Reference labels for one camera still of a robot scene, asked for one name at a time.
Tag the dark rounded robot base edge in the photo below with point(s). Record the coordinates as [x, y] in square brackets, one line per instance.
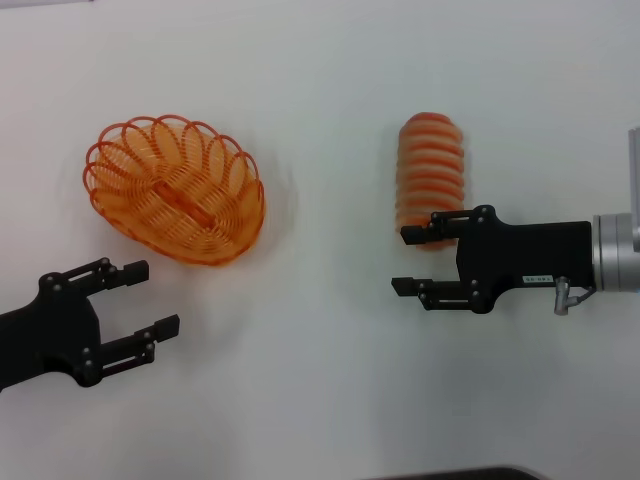
[465, 474]

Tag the orange striped bread loaf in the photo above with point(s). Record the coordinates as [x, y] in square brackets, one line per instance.
[430, 170]

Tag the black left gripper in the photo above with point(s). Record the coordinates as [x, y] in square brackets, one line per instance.
[55, 325]

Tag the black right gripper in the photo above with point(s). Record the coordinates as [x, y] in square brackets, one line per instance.
[530, 255]

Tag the aluminium profile post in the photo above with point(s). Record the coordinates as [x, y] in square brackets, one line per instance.
[634, 170]

